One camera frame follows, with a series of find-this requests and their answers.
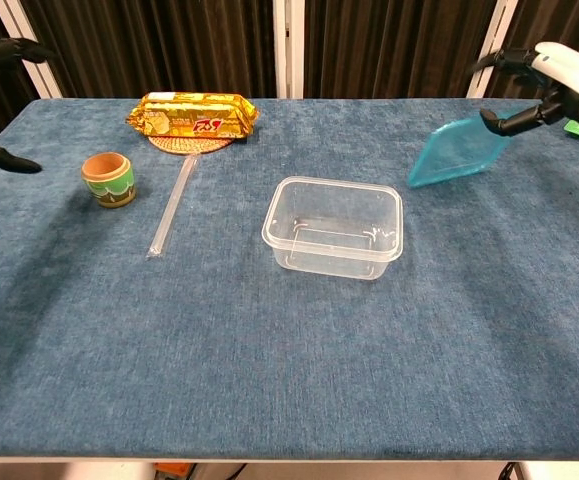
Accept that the blue translucent lid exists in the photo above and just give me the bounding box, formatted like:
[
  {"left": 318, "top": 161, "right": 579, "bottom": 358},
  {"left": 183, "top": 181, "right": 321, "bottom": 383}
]
[{"left": 406, "top": 116, "right": 513, "bottom": 190}]

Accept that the blue velvet tablecloth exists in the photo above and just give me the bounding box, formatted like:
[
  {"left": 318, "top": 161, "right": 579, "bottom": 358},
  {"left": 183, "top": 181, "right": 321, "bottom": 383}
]
[{"left": 0, "top": 97, "right": 579, "bottom": 459}]

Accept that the golden biscuit package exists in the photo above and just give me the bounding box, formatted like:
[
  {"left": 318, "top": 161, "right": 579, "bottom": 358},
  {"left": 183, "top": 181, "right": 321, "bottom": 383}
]
[{"left": 126, "top": 91, "right": 261, "bottom": 140}]

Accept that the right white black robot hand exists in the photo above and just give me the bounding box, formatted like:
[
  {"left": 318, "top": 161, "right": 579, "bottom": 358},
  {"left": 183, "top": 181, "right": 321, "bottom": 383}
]
[{"left": 470, "top": 40, "right": 579, "bottom": 140}]

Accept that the white slanted frame post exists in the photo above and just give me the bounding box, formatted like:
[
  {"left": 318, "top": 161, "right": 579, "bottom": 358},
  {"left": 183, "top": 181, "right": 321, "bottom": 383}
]
[
  {"left": 465, "top": 0, "right": 521, "bottom": 100},
  {"left": 0, "top": 0, "right": 64, "bottom": 100}
]

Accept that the dark pleated curtain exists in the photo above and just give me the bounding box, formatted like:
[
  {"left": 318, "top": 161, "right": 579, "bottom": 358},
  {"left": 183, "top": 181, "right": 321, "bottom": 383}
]
[{"left": 0, "top": 0, "right": 579, "bottom": 161}]

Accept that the terracotta cup with green band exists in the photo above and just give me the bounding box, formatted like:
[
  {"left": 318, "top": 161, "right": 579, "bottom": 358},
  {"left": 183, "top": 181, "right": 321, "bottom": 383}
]
[{"left": 79, "top": 151, "right": 138, "bottom": 210}]

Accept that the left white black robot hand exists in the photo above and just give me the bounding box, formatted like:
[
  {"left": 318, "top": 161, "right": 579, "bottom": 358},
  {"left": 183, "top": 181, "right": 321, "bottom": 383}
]
[{"left": 0, "top": 34, "right": 56, "bottom": 176}]

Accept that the white upright frame post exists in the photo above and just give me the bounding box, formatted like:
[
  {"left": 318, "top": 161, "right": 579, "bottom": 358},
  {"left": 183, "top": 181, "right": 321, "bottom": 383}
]
[
  {"left": 288, "top": 0, "right": 306, "bottom": 100},
  {"left": 272, "top": 0, "right": 291, "bottom": 100}
]

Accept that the clear plastic container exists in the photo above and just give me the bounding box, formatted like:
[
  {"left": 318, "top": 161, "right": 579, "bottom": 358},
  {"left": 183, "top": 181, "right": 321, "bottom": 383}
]
[{"left": 260, "top": 175, "right": 405, "bottom": 281}]

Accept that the round woven rattan coaster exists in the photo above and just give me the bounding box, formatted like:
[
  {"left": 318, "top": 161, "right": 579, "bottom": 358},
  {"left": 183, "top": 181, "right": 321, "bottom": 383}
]
[{"left": 147, "top": 132, "right": 235, "bottom": 158}]

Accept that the orange object under table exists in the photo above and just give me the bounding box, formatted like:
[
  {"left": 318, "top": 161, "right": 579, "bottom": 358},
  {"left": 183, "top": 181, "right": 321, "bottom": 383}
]
[{"left": 152, "top": 462, "right": 194, "bottom": 480}]

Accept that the clear wrapped drinking straw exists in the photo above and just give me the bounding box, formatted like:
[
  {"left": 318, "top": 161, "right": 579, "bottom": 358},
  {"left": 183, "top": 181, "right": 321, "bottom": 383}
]
[{"left": 144, "top": 155, "right": 202, "bottom": 262}]

